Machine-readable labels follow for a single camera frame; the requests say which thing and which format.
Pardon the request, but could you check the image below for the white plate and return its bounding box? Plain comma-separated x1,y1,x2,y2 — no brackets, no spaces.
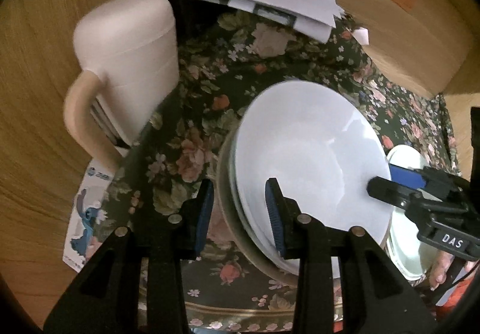
233,80,393,275

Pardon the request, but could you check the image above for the blue cartoon sticker card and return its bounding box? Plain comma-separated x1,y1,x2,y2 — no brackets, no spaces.
62,165,115,273

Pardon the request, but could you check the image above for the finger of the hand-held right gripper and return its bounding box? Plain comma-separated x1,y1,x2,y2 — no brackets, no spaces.
367,175,425,213
388,163,427,189

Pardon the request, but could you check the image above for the person's right hand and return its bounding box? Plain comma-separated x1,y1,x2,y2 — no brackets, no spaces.
428,254,459,291

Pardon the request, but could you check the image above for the stack of notebooks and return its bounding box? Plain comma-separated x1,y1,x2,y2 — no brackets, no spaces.
90,94,129,149

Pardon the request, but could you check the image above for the pink mug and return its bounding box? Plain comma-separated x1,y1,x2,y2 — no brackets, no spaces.
63,0,179,174

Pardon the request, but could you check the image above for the dark brown plate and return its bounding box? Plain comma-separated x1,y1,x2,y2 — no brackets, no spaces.
217,139,301,287

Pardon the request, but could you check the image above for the floral tablecloth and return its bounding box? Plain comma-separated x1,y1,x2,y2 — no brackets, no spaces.
92,9,459,334

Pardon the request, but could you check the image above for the mint green bowl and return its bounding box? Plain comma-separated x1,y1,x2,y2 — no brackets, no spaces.
385,144,440,281

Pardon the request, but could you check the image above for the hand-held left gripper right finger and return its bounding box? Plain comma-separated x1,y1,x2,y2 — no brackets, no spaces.
264,177,439,334

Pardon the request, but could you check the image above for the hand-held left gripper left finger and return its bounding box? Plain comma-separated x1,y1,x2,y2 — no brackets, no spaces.
43,178,215,334

